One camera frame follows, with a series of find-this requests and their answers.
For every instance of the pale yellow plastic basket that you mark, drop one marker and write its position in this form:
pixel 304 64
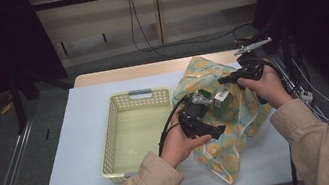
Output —
pixel 132 135

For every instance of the white board table cover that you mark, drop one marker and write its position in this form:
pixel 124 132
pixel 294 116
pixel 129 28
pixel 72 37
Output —
pixel 82 119

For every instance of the person's right hand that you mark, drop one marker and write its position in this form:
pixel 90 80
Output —
pixel 270 88

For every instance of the person's left hand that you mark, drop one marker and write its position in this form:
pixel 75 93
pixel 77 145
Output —
pixel 178 144

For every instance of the tall green and white box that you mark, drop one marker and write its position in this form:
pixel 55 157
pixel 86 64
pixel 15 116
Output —
pixel 221 100

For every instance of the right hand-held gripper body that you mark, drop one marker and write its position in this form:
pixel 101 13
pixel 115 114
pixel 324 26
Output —
pixel 251 66

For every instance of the yellow floor tape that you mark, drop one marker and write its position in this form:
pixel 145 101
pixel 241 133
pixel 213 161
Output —
pixel 7 108

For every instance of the white power strip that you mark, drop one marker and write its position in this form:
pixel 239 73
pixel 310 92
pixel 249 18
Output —
pixel 306 95

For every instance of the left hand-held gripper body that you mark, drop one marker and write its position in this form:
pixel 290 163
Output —
pixel 192 118

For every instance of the orange-print cloth bag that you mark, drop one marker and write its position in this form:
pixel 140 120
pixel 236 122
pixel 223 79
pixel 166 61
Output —
pixel 227 156

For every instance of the black metal stand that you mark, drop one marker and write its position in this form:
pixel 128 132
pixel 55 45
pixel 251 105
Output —
pixel 285 52
pixel 18 107

